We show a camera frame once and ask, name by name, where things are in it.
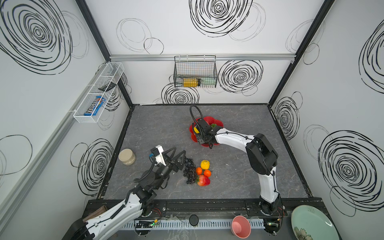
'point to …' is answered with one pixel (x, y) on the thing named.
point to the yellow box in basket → (190, 82)
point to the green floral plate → (309, 222)
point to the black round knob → (193, 220)
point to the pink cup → (240, 227)
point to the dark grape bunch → (190, 171)
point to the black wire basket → (195, 71)
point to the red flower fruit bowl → (211, 121)
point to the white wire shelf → (112, 73)
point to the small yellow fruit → (205, 164)
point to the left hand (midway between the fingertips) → (181, 151)
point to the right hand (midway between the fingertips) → (202, 135)
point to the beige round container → (127, 157)
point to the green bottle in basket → (208, 81)
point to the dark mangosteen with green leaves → (213, 125)
